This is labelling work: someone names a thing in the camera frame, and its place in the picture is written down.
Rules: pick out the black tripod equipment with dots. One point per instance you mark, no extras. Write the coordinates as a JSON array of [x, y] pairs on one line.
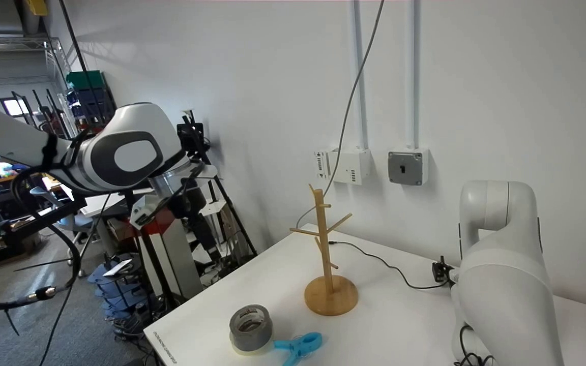
[[203, 229]]

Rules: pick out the blue plastic spring clamp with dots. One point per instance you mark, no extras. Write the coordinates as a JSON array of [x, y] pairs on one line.
[[301, 346]]

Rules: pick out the yellow object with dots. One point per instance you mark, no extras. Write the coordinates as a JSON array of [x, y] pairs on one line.
[[35, 7]]

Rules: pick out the plain white wall box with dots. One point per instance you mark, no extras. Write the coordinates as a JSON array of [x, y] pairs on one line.
[[355, 164]]

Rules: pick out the white wall socket box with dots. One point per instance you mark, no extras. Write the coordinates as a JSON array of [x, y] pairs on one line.
[[324, 164]]

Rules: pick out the white wall conduit pipe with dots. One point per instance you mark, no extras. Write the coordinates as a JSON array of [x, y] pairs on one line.
[[362, 68], [414, 68]]

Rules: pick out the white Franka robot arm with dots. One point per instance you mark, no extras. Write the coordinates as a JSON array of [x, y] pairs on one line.
[[503, 284]]

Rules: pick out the black slanted pole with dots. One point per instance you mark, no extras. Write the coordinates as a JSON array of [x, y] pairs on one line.
[[73, 32]]

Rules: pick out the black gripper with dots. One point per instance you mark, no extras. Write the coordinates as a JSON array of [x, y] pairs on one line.
[[194, 148]]

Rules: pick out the black power plug adapter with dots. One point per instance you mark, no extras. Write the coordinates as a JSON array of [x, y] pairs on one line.
[[441, 271]]

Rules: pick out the red and white stand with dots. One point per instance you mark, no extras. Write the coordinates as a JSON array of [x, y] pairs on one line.
[[163, 250]]

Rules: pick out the grey masking tape roll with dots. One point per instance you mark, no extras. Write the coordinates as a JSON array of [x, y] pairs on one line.
[[249, 341]]

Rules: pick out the grey wall junction box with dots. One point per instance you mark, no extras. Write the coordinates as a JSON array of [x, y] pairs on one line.
[[407, 167]]

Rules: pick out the wooden peg holder stand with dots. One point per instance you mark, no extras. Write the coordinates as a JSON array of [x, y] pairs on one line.
[[332, 295]]

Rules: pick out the coloured storage bin rack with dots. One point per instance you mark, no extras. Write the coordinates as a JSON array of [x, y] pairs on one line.
[[92, 102]]

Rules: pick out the blue object on floor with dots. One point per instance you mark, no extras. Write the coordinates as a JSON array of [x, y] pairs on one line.
[[112, 290]]

